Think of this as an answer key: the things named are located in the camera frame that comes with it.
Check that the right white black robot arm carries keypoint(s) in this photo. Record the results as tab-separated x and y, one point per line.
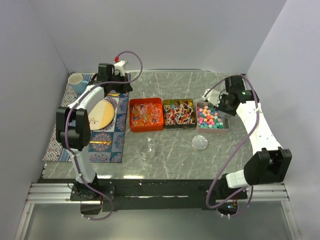
270	161

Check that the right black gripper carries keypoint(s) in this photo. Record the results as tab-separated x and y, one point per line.
220	108

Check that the dark tin of lollipops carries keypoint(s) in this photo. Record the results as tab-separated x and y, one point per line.
179	114

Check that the gold spoon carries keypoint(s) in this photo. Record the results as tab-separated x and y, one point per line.
113	94

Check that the cream ceramic plate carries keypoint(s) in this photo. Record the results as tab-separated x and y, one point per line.
101	115

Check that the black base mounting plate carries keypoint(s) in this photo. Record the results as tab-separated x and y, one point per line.
152	194

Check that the gold fork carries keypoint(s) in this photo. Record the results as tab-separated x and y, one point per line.
101	142

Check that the clear glass jar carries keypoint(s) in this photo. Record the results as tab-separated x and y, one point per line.
147	149

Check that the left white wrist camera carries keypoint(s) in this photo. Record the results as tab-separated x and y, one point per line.
120	68

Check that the blue white mug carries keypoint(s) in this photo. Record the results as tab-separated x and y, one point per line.
78	82

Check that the pink tin of star candies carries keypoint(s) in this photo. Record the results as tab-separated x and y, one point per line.
209	120

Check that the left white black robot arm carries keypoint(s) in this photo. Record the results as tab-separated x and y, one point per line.
73	128

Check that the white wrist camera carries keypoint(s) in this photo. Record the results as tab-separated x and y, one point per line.
120	68
211	96

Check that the aluminium rail frame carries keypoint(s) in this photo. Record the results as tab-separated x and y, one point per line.
59	193

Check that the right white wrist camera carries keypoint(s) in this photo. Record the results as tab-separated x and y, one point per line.
211	96

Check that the clear round jar lid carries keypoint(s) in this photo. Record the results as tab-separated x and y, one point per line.
199	142

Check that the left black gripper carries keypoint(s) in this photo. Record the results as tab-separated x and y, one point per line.
126	87

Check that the orange candy box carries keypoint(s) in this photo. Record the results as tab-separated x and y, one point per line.
146	115

